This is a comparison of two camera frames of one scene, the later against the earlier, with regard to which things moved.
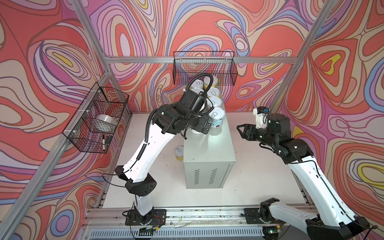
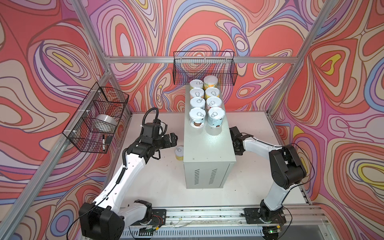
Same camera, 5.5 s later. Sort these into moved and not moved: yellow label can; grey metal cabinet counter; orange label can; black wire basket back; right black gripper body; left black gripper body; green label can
Moved: left black gripper body; orange label can; right black gripper body
Not moved: black wire basket back; green label can; grey metal cabinet counter; yellow label can
